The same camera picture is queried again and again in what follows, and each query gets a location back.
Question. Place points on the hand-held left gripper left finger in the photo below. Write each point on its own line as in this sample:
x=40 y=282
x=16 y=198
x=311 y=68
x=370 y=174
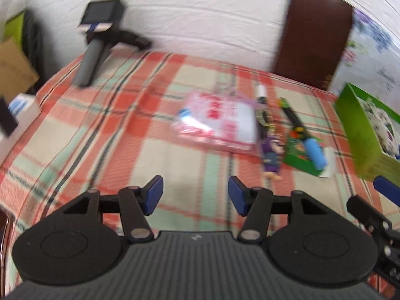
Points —
x=154 y=193

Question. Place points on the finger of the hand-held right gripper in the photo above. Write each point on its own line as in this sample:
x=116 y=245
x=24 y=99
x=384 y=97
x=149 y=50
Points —
x=387 y=187
x=367 y=214

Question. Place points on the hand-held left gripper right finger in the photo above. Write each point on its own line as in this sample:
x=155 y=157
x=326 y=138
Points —
x=237 y=197

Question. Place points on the green cardboard box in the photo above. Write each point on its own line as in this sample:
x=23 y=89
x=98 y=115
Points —
x=359 y=131

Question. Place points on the green printed card packet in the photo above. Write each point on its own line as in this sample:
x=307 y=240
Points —
x=295 y=156

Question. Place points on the pink plastic packet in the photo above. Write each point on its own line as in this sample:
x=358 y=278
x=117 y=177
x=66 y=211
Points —
x=218 y=122

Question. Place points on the small cylindrical tube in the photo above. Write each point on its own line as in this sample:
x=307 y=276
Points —
x=261 y=91

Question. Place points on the white patterned fabric pouch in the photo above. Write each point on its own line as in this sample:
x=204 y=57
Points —
x=386 y=131

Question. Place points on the plaid blanket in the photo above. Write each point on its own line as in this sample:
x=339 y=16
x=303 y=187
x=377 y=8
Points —
x=109 y=131

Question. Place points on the white power strip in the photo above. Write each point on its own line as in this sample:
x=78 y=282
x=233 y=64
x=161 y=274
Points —
x=25 y=109

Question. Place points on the black power adapter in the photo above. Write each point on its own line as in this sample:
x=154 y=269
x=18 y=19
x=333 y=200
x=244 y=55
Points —
x=7 y=118

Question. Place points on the brown cardboard box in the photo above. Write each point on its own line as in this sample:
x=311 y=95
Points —
x=15 y=65

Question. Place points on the lime green panel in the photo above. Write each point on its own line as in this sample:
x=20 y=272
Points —
x=14 y=26

